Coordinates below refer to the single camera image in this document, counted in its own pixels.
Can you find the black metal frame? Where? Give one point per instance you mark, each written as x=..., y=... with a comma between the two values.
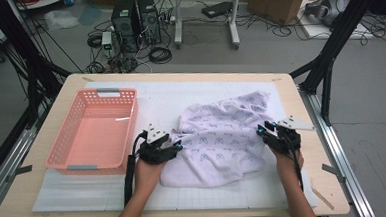
x=15, y=31
x=343, y=24

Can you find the lilac printed towel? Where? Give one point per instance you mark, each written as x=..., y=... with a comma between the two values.
x=216, y=147

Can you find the aluminium rail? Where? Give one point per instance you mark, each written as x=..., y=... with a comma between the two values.
x=8, y=158
x=337, y=154

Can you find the flat black device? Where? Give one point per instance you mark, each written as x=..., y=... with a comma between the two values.
x=217, y=9

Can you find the white floor board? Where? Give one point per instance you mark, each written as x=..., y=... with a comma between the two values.
x=313, y=30

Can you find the pink plastic basket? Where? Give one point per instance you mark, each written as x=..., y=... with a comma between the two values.
x=96, y=140

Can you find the person's left hand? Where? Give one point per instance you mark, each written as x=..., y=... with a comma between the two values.
x=148, y=177

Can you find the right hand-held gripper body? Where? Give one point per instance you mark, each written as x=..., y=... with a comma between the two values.
x=283, y=140

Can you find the large cardboard box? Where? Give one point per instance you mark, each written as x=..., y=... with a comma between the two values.
x=275, y=4

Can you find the person's right hand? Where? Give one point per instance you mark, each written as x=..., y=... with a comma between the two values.
x=287, y=168

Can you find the white power adapter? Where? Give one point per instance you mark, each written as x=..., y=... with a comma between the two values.
x=106, y=39

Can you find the white foam grid mat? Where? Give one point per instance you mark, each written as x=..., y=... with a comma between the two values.
x=196, y=91

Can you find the grey headset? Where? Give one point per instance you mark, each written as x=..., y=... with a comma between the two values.
x=326, y=9

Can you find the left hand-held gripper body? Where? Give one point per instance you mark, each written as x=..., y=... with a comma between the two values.
x=155, y=152

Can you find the wooden stick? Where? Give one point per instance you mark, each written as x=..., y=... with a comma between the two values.
x=322, y=198

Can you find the blue-grey sheet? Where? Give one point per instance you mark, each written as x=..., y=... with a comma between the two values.
x=91, y=15

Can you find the black computer tower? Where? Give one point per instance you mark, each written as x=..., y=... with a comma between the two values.
x=149, y=20
x=125, y=25

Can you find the clear plastic bag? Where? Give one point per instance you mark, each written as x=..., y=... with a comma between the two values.
x=61, y=19

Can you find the round white table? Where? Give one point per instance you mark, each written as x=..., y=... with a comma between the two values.
x=42, y=3

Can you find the white metal stand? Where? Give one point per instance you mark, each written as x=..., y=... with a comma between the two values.
x=177, y=22

